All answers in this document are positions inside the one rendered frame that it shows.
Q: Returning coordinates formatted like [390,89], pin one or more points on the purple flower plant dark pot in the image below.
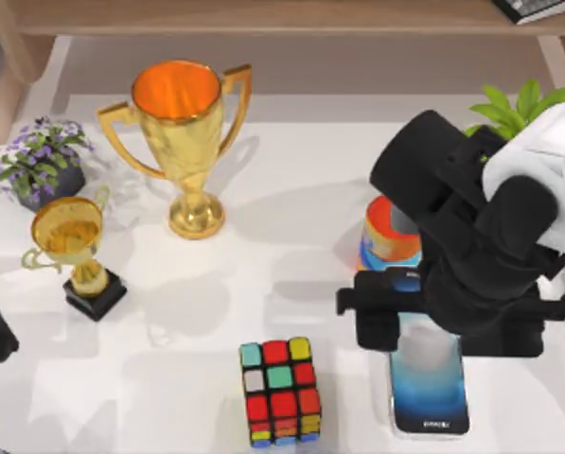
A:
[36,161]

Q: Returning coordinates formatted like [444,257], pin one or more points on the green leafy plant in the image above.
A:
[509,113]

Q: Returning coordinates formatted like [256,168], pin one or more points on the colourful puzzle cube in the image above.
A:
[279,392]

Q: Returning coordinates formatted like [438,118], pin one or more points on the black box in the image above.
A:
[528,10]

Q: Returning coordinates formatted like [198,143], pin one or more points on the large gold trophy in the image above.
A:
[187,142]

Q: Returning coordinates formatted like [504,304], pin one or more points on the small gold trophy black base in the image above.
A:
[66,232]

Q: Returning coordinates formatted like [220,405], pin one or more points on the wooden shelf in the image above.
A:
[263,16]

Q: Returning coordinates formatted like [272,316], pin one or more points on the orange and blue can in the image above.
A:
[381,236]

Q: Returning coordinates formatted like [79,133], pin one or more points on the smartphone with blue screen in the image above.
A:
[429,402]

